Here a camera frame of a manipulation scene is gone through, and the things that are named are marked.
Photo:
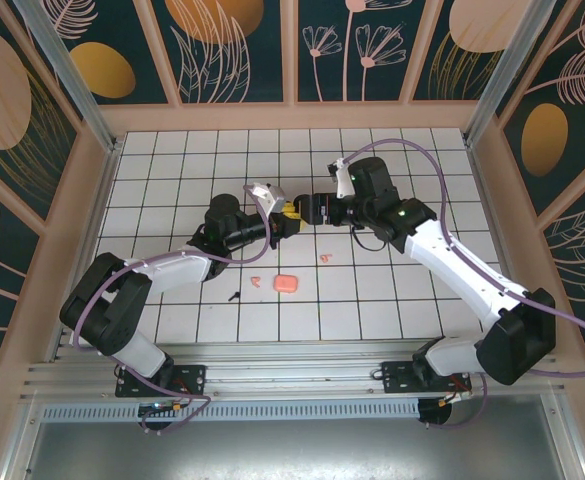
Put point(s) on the pink earbud charging case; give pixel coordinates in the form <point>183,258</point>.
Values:
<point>284,283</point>

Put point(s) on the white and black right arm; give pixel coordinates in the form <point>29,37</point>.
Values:
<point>462,270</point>

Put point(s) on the aluminium frame post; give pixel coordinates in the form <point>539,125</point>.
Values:
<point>72,75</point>

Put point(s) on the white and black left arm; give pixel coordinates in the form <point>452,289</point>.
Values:
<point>172,270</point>

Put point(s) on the clear vertical tube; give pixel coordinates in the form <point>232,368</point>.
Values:
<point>502,70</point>

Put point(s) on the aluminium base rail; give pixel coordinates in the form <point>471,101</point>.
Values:
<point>292,370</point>

